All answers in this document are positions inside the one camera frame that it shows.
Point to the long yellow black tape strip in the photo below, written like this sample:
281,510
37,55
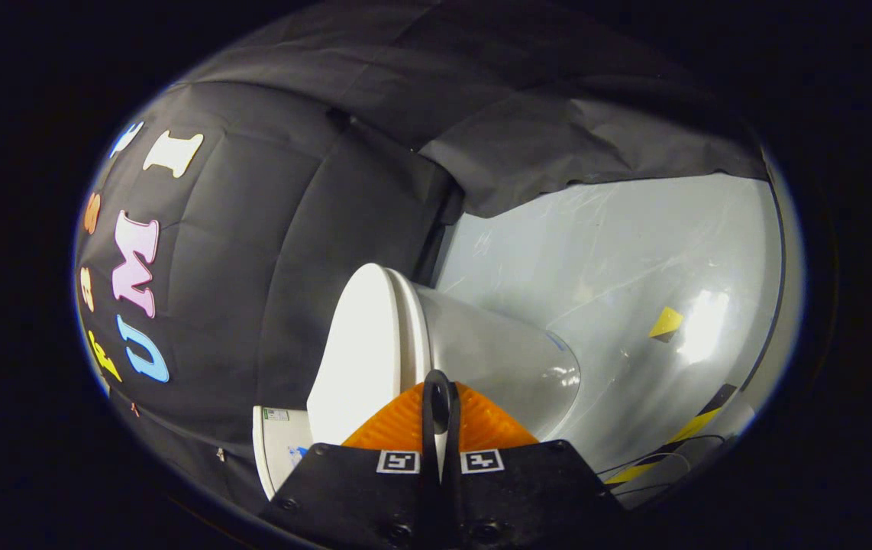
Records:
692,426

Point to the white toilet tank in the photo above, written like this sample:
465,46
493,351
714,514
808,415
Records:
279,451

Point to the black backdrop cloth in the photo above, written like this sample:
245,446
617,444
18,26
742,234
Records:
291,153

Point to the small yellow black tape piece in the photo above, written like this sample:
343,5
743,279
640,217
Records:
666,323

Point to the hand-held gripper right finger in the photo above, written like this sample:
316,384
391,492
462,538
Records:
528,489

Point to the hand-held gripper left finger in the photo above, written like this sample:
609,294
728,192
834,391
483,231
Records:
360,489

